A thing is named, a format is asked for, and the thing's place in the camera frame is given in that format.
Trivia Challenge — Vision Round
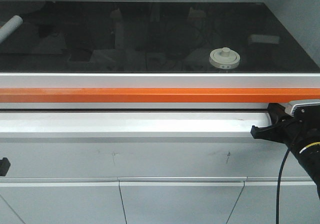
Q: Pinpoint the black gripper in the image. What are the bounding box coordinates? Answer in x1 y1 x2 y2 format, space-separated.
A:
250 103 320 154

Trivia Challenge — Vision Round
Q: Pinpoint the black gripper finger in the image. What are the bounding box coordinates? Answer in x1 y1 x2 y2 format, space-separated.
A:
0 157 11 176

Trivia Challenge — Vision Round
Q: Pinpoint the fume hood sash frame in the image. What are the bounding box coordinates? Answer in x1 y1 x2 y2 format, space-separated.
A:
0 73 320 109

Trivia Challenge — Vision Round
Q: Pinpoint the glass jar with white lid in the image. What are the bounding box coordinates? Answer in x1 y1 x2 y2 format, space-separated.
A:
209 47 241 70

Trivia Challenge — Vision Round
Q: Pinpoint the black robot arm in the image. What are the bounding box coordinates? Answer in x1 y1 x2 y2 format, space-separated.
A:
250 103 320 191

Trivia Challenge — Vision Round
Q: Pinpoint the white base cabinet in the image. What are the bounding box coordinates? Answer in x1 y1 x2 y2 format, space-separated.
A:
0 109 320 224

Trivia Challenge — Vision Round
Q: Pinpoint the grey pipe on left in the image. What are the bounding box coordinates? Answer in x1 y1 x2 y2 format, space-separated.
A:
0 15 23 43

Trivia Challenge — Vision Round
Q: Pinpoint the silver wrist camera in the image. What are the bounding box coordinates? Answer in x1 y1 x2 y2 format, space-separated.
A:
284 99 320 116

